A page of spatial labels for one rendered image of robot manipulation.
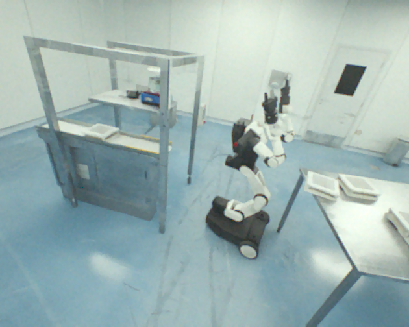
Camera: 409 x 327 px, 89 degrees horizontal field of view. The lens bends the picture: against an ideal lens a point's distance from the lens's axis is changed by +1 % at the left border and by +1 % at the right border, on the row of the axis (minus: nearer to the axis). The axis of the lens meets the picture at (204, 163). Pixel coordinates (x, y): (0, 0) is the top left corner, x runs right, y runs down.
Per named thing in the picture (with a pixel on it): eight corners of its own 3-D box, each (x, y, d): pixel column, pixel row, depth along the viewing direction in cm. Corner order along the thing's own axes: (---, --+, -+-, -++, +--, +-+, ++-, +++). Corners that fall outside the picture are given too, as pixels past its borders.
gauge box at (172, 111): (176, 124, 201) (176, 104, 191) (171, 128, 192) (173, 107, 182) (154, 120, 204) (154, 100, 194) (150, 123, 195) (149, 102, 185)
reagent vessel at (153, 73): (169, 91, 179) (169, 67, 170) (161, 94, 166) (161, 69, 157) (152, 87, 182) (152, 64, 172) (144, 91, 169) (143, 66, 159)
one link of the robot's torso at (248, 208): (228, 215, 225) (258, 194, 196) (234, 205, 241) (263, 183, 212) (237, 226, 225) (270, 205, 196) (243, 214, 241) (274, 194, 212)
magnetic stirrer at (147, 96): (173, 101, 187) (173, 91, 182) (163, 106, 169) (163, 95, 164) (152, 96, 190) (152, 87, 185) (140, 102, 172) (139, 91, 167)
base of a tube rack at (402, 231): (419, 221, 155) (421, 218, 154) (445, 248, 134) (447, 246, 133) (384, 213, 158) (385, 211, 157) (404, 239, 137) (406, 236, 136)
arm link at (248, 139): (249, 152, 160) (237, 139, 164) (252, 152, 168) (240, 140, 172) (260, 141, 156) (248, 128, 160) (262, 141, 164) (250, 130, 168)
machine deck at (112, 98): (176, 105, 191) (176, 100, 189) (159, 117, 159) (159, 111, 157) (116, 93, 200) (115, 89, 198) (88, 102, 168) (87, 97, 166)
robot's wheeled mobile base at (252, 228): (199, 230, 232) (202, 208, 215) (218, 204, 273) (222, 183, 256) (254, 257, 211) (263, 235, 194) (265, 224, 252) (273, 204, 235)
